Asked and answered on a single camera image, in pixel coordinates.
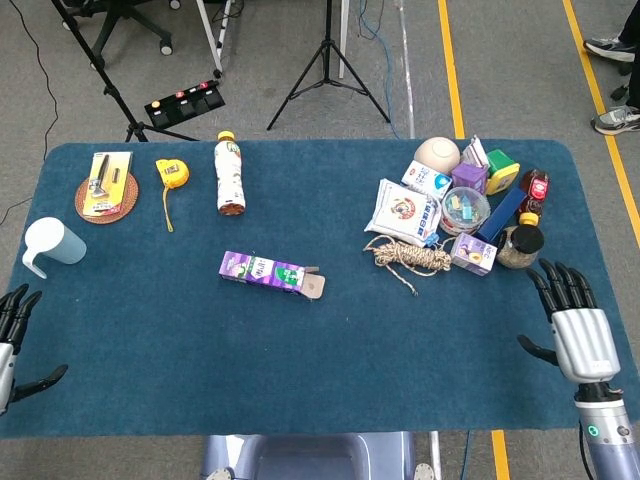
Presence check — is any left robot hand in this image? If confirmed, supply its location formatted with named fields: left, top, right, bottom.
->
left=0, top=283, right=70, bottom=416

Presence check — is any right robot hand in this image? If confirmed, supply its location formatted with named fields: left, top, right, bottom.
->
left=516, top=258, right=624, bottom=401

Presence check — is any purple and green packet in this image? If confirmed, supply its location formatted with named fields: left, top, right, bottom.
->
left=218, top=250, right=326, bottom=301

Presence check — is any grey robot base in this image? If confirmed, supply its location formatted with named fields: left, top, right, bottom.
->
left=199, top=432, right=416, bottom=480

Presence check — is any dark blue long box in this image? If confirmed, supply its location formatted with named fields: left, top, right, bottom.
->
left=473, top=185, right=529, bottom=244

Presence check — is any small purple box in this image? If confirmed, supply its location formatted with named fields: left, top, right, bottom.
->
left=451, top=161, right=490, bottom=195

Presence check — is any white plastic pitcher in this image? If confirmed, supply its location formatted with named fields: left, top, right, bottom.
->
left=21, top=216, right=88, bottom=280

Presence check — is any grain jar black lid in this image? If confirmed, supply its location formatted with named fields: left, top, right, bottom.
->
left=496, top=223, right=545, bottom=270

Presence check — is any purple drink carton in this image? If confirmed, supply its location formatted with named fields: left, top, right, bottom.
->
left=449, top=232, right=499, bottom=277

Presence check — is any yellow razor blister pack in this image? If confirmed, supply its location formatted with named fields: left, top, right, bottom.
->
left=82, top=151, right=134, bottom=218

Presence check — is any dark bottle red label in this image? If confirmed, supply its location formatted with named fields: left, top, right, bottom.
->
left=517, top=168, right=551, bottom=227

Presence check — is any round woven coaster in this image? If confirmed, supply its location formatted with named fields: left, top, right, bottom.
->
left=74, top=172, right=140, bottom=225

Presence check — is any clear tub of clips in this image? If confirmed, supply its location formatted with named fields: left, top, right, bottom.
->
left=439, top=185, right=492, bottom=236

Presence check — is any yellow container green lid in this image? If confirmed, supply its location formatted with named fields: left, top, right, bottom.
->
left=484, top=148, right=521, bottom=196

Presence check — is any yellow tape measure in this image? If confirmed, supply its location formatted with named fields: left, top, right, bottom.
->
left=154, top=157, right=191, bottom=234

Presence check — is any white purple pouch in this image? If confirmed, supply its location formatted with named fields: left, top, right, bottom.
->
left=459, top=134, right=491, bottom=169

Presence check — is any grey sneaker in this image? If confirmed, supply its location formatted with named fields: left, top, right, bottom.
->
left=589, top=104, right=640, bottom=136
left=582, top=35, right=639, bottom=64

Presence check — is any white flour bag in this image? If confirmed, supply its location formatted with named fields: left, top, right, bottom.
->
left=363, top=178, right=444, bottom=248

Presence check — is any white blue carton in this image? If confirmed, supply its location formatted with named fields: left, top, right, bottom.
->
left=401, top=159, right=454, bottom=200

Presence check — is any beige bowl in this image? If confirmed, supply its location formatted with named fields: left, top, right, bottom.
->
left=413, top=136, right=461, bottom=176

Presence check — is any black light stand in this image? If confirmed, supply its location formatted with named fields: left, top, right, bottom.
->
left=49, top=0, right=199, bottom=144

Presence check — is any tea bottle white label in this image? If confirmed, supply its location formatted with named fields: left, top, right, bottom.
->
left=213, top=130, right=248, bottom=217

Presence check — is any blue table mat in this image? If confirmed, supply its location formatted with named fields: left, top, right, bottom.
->
left=0, top=138, right=631, bottom=440

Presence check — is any black foot pedal board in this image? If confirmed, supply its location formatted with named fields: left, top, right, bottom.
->
left=143, top=79, right=226, bottom=129

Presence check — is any dark trouser leg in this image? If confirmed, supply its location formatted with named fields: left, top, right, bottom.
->
left=619, top=0, right=640, bottom=109

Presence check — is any black office chair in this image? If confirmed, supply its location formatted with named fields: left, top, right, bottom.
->
left=62, top=0, right=182, bottom=69

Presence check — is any black tripod stand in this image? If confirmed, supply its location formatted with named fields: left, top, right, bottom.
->
left=266, top=0, right=392, bottom=131

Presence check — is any coiled beige rope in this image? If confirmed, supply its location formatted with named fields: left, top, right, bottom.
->
left=362, top=234, right=454, bottom=297

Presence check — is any white slanted frame leg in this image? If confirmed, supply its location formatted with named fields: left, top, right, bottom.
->
left=194, top=0, right=234, bottom=79

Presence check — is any blue floor cable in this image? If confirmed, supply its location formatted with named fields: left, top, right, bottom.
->
left=359, top=0, right=401, bottom=139

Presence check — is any white straight frame leg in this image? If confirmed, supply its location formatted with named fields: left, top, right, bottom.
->
left=338, top=0, right=350, bottom=80

